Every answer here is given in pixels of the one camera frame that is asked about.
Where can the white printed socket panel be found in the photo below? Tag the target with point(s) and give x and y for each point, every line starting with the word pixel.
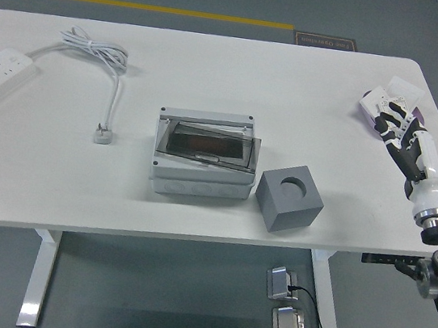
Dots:
pixel 384 106

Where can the white power plug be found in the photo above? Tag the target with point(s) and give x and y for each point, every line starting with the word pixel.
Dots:
pixel 103 138

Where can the white table leg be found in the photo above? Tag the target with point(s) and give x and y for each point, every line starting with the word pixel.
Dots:
pixel 41 269
pixel 321 276

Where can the grey block with round hole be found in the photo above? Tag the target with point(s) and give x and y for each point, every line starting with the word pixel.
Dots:
pixel 285 214

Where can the grey plastic junction box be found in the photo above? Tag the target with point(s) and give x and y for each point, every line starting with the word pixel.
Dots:
pixel 199 186

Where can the purple plastic tray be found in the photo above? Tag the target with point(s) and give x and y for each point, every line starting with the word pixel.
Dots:
pixel 419 115

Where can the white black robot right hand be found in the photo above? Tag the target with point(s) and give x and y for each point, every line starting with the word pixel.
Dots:
pixel 431 194

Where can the black perforated bar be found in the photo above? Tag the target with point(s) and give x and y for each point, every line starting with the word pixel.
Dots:
pixel 381 259

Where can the silver floor outlet box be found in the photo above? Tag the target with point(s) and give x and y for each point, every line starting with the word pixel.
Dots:
pixel 287 324
pixel 280 283

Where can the dark floor sign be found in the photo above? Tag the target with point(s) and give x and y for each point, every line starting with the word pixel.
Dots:
pixel 326 42

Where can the transparent hinged box lid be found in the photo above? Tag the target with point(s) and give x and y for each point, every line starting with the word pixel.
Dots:
pixel 207 157

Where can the plain white switch plate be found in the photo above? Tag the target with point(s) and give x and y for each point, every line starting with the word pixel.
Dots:
pixel 371 100

